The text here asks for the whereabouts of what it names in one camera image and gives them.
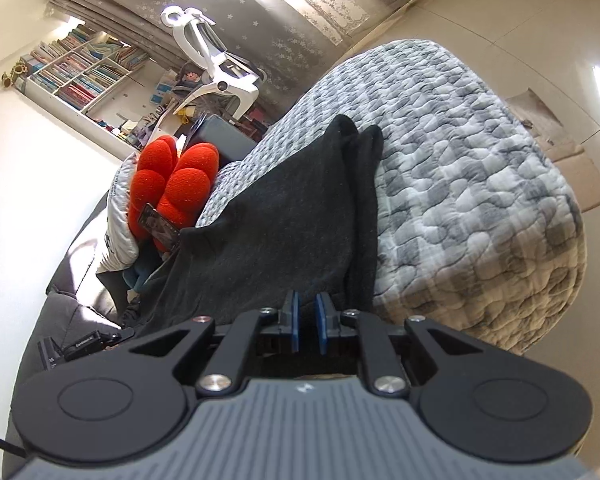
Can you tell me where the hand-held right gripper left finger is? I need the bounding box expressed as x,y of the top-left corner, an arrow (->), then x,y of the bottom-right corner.
129,289 -> 301,397

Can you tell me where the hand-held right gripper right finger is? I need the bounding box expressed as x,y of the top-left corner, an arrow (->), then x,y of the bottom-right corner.
314,292 -> 482,399

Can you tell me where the dark grey garment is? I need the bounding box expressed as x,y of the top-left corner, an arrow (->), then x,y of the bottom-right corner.
120,114 -> 385,333

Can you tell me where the blue plush toy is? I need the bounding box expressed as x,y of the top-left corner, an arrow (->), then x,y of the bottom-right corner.
121,250 -> 163,293

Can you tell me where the white printed pillow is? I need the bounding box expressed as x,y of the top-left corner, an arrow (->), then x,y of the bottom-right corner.
96,152 -> 141,273

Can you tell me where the dark smartphone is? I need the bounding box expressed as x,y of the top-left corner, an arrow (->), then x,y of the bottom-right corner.
137,203 -> 181,252

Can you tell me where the red pumpkin plush pillow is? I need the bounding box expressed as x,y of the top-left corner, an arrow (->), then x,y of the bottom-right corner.
127,135 -> 220,253

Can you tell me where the grey checked quilted blanket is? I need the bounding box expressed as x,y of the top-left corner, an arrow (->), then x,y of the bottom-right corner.
195,37 -> 586,353

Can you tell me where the grey sofa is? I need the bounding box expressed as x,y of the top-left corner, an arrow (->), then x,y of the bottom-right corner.
0,115 -> 261,461

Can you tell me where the cluttered white desk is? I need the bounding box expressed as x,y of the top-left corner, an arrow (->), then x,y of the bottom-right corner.
115,67 -> 281,153

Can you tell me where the white bookshelf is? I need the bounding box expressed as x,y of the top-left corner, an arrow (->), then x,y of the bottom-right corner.
25,24 -> 151,116

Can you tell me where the white office chair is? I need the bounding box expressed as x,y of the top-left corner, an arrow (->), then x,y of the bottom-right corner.
160,6 -> 267,126

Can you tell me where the flat cardboard sheet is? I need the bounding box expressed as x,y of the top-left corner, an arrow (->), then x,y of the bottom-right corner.
507,87 -> 600,211

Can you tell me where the black cable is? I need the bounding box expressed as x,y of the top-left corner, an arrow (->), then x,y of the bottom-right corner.
0,425 -> 28,458

